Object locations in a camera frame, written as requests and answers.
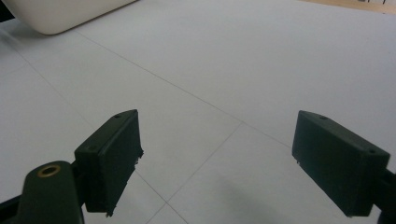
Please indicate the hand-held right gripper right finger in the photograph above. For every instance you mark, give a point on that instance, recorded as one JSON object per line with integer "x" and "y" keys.
{"x": 336, "y": 161}

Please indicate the white plastic bin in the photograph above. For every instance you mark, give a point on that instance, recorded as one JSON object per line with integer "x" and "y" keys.
{"x": 62, "y": 15}

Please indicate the white table cover sheet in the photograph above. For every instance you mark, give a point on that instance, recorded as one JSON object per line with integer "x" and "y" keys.
{"x": 218, "y": 62}

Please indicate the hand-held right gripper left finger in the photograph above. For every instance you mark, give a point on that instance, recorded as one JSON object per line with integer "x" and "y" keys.
{"x": 106, "y": 161}

